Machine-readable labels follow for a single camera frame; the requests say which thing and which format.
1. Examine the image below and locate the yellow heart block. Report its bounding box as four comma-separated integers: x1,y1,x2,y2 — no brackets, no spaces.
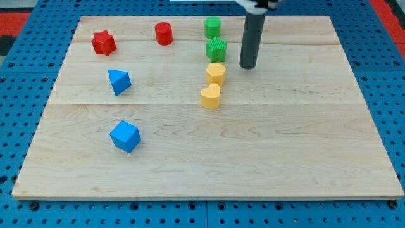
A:
201,83,221,109

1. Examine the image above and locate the yellow hexagon block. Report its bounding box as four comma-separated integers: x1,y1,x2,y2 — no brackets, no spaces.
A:
206,63,227,87

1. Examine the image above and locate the green star block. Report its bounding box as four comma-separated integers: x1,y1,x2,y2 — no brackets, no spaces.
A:
206,37,227,63

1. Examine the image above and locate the light wooden board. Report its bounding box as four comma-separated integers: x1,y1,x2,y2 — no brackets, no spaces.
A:
12,16,404,201

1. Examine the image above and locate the blue cube block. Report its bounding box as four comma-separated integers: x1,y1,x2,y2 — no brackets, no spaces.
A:
109,120,141,153

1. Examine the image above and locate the blue triangle block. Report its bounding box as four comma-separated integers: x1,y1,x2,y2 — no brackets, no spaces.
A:
108,69,132,96

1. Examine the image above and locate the green cylinder block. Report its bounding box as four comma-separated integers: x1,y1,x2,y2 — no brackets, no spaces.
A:
204,16,221,39

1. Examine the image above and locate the red cylinder block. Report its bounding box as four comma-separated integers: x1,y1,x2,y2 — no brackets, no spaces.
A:
154,22,173,46

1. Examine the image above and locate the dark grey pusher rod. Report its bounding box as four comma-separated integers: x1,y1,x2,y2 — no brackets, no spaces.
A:
239,13,266,70

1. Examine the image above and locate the red star block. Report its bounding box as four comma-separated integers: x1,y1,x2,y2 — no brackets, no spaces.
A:
91,30,117,56

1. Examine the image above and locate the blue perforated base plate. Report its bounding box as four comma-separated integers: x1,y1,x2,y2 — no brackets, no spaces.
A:
1,1,404,227

